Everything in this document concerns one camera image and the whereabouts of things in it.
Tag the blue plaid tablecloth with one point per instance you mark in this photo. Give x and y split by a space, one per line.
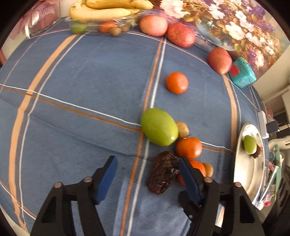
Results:
79 90

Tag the round colourful tin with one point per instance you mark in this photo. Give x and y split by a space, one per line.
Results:
271 157

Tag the brown tray fruit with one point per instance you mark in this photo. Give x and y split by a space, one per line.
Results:
114 31
125 27

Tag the yellow banana bunch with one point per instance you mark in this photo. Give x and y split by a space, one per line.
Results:
102 13

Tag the clear plastic fruit tray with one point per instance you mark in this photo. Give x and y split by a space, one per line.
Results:
90 25

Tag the white wooden furniture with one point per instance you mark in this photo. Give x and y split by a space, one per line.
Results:
278 97

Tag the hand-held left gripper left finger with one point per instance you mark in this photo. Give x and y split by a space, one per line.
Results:
106 181

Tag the brown longan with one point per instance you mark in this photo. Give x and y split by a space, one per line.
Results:
208 169
183 129

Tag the small green jujube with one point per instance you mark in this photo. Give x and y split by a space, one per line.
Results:
249 145

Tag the dark wrinkled dried date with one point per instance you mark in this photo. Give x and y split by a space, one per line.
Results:
162 174

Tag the green tray fruit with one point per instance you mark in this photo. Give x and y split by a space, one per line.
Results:
78 28

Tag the red apple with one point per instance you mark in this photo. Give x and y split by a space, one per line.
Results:
181 34
153 25
219 60

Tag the white power strip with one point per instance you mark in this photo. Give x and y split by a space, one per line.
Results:
262 123

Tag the white chair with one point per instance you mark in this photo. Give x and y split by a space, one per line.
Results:
279 141

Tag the round metal plate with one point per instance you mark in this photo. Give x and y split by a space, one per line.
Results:
249 177

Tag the small tray tangerine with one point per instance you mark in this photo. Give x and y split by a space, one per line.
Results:
107 26

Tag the flower painting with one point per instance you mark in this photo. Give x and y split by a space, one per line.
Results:
237 27

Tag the round brown dried date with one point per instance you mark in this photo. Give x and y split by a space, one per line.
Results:
257 153

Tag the teal toy box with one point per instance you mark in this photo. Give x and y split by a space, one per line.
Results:
242 72

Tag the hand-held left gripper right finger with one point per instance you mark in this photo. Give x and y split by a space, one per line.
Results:
189 179

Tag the large green jujube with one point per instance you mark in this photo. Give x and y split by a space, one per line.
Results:
158 127

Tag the orange tangerine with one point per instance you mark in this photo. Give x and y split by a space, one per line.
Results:
198 167
188 148
177 82

